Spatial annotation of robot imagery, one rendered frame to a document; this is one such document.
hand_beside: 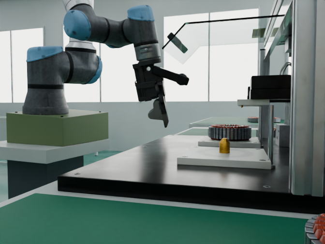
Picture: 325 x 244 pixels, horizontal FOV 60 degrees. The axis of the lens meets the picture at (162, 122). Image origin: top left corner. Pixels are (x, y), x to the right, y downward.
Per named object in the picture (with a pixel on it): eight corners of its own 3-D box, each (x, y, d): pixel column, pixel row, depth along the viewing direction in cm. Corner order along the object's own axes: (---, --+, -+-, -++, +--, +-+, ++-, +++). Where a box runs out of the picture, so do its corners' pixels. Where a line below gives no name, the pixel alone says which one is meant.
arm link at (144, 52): (159, 44, 88) (157, 42, 80) (162, 59, 89) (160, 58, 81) (135, 48, 88) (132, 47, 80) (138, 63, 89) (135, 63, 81)
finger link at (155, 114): (151, 129, 89) (145, 101, 88) (169, 126, 89) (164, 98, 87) (150, 131, 86) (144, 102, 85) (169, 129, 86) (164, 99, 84)
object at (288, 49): (288, 49, 76) (288, 33, 76) (284, 53, 82) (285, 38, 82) (306, 48, 75) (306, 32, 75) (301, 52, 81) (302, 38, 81)
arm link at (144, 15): (138, 11, 88) (157, 4, 82) (144, 47, 90) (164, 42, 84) (119, 10, 82) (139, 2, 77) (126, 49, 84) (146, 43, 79)
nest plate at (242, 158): (176, 164, 48) (176, 157, 48) (191, 151, 62) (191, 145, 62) (271, 169, 44) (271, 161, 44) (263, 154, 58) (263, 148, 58)
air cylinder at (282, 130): (278, 146, 69) (278, 124, 69) (274, 143, 77) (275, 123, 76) (301, 147, 68) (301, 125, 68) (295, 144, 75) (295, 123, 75)
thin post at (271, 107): (265, 168, 45) (266, 105, 44) (264, 166, 46) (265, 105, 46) (275, 169, 44) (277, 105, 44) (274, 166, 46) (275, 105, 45)
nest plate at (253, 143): (197, 145, 71) (198, 141, 71) (205, 139, 85) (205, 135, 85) (260, 148, 67) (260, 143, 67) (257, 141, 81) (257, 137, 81)
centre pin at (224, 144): (218, 153, 52) (218, 138, 52) (219, 151, 54) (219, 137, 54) (229, 153, 52) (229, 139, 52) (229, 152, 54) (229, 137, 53)
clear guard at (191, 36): (161, 49, 67) (161, 24, 67) (182, 64, 91) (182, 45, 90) (312, 40, 59) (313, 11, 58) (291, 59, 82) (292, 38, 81)
